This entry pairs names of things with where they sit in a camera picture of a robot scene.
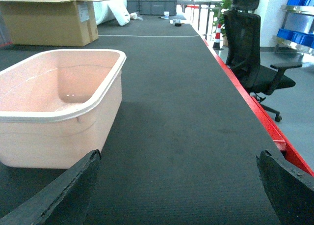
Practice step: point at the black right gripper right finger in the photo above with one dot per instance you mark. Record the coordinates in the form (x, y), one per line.
(289, 189)

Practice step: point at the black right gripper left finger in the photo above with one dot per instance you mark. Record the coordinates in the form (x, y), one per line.
(65, 201)

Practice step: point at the pink plastic storage box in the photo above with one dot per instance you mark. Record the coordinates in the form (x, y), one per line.
(57, 106)

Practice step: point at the large cardboard box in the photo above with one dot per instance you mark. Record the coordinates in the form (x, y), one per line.
(50, 22)

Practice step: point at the dark grey table mat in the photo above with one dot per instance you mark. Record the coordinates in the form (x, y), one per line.
(182, 149)

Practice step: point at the blue bin far right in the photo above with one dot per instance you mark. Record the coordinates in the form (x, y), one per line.
(297, 37)

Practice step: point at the green potted plant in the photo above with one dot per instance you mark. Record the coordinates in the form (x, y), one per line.
(218, 19)

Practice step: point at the right red white cone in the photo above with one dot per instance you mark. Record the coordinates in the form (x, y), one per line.
(216, 44)

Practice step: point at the black office chair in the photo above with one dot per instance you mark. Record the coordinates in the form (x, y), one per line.
(243, 30)

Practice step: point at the white paper cup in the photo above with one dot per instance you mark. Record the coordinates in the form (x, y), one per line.
(166, 15)

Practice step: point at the red metal table frame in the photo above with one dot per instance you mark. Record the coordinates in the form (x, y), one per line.
(283, 144)

